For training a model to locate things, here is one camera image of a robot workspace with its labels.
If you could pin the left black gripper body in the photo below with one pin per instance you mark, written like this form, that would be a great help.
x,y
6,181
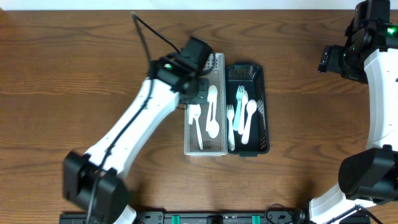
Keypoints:
x,y
201,90

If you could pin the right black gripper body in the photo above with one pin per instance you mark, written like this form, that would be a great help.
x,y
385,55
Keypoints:
x,y
324,59

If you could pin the white spoon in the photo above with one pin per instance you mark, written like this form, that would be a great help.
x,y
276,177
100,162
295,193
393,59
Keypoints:
x,y
191,113
214,126
251,108
200,141
211,98

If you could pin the white plastic fork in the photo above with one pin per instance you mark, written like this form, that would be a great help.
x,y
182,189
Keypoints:
x,y
230,116

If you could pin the mint green plastic fork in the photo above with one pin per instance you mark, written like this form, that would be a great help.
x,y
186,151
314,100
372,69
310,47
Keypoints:
x,y
239,98

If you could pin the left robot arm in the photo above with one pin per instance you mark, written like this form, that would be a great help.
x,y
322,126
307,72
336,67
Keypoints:
x,y
94,180

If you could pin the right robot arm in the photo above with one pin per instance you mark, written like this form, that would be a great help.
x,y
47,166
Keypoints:
x,y
369,56

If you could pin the translucent white plastic basket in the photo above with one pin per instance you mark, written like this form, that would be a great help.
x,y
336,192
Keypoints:
x,y
219,145

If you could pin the dark green plastic basket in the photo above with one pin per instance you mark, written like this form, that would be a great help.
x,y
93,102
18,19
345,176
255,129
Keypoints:
x,y
251,77

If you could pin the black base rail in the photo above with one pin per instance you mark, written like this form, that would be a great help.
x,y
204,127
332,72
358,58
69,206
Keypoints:
x,y
274,215

